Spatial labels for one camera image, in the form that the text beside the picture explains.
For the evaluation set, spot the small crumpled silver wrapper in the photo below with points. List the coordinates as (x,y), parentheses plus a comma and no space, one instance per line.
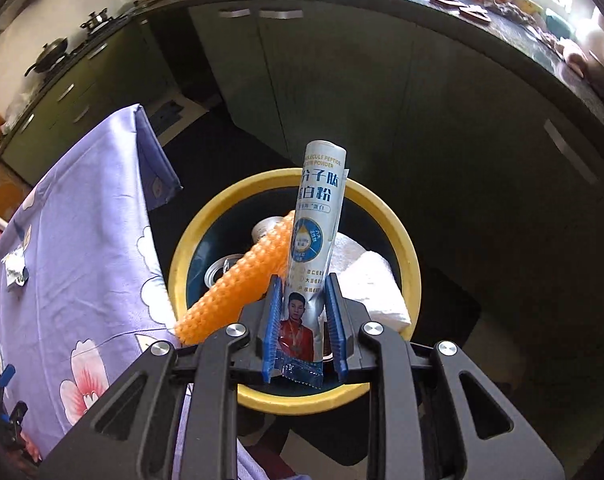
(14,266)

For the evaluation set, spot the orange foam net sleeve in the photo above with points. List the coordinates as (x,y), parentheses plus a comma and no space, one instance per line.
(242,280)

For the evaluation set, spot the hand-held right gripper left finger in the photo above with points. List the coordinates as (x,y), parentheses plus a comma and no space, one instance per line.
(273,330)

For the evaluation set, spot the silver blue powder sachet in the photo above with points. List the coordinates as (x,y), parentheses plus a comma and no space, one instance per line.
(314,220)

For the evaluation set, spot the yellow-rimmed round bin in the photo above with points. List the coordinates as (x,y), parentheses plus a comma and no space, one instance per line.
(221,195)

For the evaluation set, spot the metal cooking pot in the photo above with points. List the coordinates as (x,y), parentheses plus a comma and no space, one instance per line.
(96,20)

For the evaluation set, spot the dark patterned floor mat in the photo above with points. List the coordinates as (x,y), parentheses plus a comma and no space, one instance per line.
(169,112)

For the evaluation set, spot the white tissue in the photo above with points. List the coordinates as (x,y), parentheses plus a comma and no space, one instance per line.
(367,280)

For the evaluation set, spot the purple floral tablecloth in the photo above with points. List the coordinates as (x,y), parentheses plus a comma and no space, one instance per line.
(81,235)

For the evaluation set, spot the black wok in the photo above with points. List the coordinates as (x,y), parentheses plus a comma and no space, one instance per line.
(49,55)

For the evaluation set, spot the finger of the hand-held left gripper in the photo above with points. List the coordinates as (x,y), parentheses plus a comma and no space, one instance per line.
(4,376)

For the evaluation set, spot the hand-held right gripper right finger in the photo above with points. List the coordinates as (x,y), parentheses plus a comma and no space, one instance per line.
(334,325)

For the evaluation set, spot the olive kitchen cabinet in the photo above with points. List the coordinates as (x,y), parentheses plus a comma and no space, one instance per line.
(91,90)

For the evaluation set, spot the dark kitchen cabinet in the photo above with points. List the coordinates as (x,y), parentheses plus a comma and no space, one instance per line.
(432,160)

